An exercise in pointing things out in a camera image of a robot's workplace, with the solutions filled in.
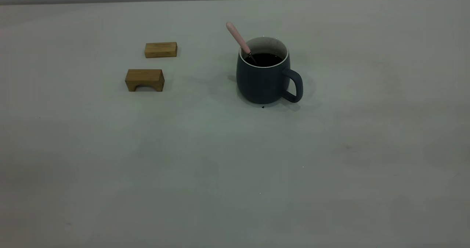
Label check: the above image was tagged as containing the dark grey ceramic mug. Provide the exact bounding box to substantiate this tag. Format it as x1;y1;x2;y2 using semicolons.
236;36;304;104

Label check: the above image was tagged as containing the dark coffee liquid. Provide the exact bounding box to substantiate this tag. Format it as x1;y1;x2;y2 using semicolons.
244;53;284;67

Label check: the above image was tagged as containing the pink handled metal spoon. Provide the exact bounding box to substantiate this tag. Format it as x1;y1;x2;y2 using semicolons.
225;22;258;65

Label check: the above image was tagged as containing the rectangular wooden block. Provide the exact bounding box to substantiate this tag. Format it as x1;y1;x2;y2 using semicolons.
144;42;178;58

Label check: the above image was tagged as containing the arched wooden block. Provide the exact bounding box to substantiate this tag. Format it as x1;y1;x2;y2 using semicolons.
125;69;165;92

